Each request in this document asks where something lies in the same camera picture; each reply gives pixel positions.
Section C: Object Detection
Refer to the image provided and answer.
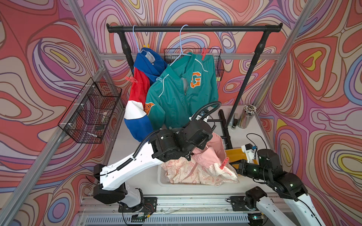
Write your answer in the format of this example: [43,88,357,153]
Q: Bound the light blue hanger green jacket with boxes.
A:
[170,24,189,66]

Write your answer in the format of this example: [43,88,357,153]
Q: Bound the small black bottle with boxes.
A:
[231,113,239,130]

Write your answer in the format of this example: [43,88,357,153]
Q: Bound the black wire basket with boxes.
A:
[58,78,122,144]
[164,47,224,82]

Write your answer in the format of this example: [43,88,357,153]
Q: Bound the red clothespin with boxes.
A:
[220,157,229,170]
[201,48,207,61]
[124,76,138,84]

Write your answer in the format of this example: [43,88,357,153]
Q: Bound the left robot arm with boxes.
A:
[93,119,213,208]

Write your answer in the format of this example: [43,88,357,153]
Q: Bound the red clothespin on blue jacket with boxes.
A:
[124,76,138,84]

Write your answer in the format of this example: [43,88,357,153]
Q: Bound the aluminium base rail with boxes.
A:
[72,194,272,226]

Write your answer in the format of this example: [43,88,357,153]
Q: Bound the red clothespin on green jacket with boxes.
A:
[201,48,207,61]

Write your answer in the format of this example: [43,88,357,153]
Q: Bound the black wire basket back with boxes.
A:
[164,47,224,82]

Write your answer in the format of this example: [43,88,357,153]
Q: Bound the pink patterned kids jacket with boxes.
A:
[161,133,239,186]

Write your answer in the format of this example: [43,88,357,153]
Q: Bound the yellow plastic tray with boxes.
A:
[225,147,247,163]

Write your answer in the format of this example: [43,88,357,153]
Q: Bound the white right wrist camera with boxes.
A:
[241,144,257,164]

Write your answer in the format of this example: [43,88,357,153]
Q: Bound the black wire basket left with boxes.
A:
[58,78,122,144]

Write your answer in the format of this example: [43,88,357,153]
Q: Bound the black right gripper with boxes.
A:
[229,159,271,181]

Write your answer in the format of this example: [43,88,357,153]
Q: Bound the black clothes rack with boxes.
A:
[106,23,283,149]

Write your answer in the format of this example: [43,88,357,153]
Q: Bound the blue red white jacket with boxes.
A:
[124,48,167,142]

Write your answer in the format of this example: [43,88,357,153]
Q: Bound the white perforated plastic basket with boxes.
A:
[157,165,220,188]

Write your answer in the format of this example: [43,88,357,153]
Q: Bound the green kids jacket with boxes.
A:
[145,53,219,130]

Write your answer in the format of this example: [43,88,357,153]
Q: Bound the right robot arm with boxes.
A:
[231,149,325,226]

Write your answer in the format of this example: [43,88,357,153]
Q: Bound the cup of pencils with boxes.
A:
[237,104,257,129]

